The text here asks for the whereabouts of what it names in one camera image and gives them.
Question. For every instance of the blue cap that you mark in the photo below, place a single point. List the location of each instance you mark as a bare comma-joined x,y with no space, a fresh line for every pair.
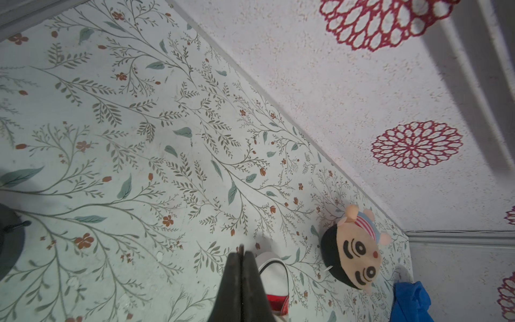
411,303

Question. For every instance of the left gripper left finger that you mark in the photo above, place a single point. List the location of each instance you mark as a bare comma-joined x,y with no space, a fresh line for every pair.
228,304

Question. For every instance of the plush doll head toy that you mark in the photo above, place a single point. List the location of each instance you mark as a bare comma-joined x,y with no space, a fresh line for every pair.
350,249

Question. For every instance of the red sneaker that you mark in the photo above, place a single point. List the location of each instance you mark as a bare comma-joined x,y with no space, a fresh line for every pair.
275,279

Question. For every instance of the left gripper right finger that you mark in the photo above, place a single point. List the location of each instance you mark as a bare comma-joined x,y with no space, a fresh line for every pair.
254,302

